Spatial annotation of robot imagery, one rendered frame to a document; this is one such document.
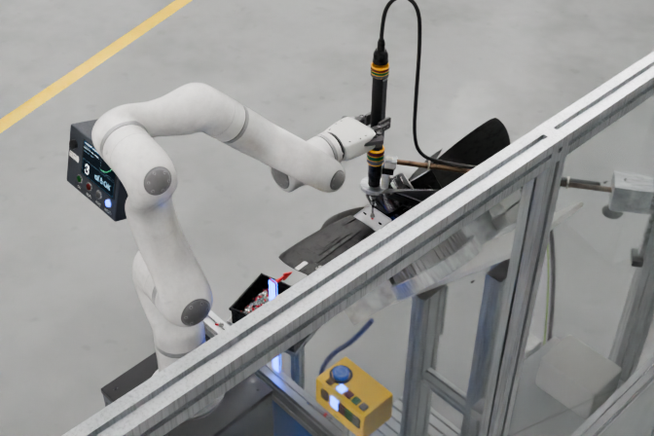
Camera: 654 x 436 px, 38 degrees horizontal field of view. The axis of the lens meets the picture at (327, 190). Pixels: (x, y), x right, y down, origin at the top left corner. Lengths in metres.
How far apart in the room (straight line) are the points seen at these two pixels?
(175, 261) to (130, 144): 0.31
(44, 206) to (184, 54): 1.46
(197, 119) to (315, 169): 0.31
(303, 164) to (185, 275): 0.35
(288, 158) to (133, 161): 0.37
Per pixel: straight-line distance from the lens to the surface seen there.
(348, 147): 2.18
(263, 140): 1.98
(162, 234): 1.97
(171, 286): 2.04
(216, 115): 1.88
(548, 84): 5.38
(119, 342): 3.85
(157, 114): 1.87
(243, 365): 1.03
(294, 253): 2.44
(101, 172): 2.70
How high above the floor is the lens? 2.80
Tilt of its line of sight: 39 degrees down
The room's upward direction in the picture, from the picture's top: 1 degrees clockwise
